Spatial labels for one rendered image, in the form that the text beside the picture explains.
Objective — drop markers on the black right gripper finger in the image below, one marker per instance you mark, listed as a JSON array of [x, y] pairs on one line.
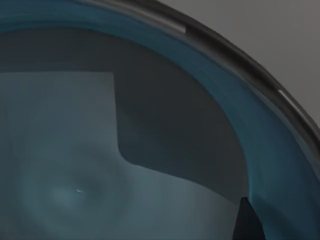
[[246, 222]]

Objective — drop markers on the blue bowl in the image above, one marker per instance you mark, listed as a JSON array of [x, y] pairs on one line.
[[105, 155]]

